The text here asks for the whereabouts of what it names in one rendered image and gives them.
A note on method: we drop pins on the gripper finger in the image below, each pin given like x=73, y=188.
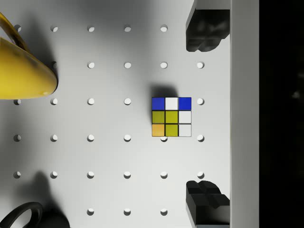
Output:
x=207, y=28
x=209, y=206

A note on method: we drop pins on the yellow mug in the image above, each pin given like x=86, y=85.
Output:
x=21, y=71

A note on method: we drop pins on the black mug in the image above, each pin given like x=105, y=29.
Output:
x=14, y=217

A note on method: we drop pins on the puzzle cube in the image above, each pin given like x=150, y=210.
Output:
x=171, y=116

